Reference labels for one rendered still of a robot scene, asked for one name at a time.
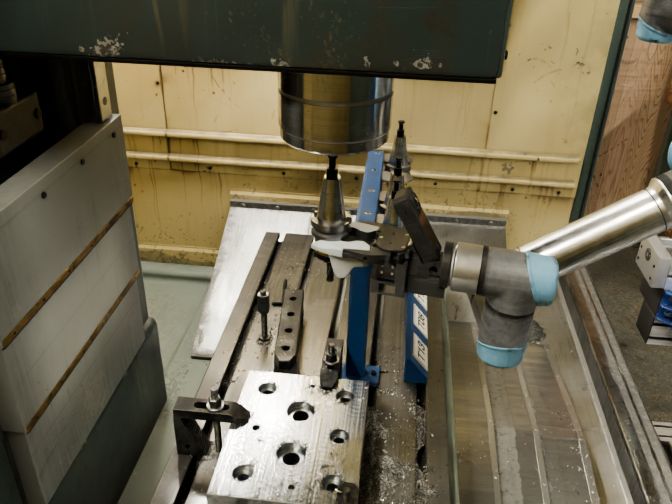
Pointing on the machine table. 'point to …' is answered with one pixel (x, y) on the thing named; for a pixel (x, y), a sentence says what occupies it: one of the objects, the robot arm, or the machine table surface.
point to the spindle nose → (334, 112)
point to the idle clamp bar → (285, 362)
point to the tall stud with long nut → (263, 313)
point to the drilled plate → (289, 391)
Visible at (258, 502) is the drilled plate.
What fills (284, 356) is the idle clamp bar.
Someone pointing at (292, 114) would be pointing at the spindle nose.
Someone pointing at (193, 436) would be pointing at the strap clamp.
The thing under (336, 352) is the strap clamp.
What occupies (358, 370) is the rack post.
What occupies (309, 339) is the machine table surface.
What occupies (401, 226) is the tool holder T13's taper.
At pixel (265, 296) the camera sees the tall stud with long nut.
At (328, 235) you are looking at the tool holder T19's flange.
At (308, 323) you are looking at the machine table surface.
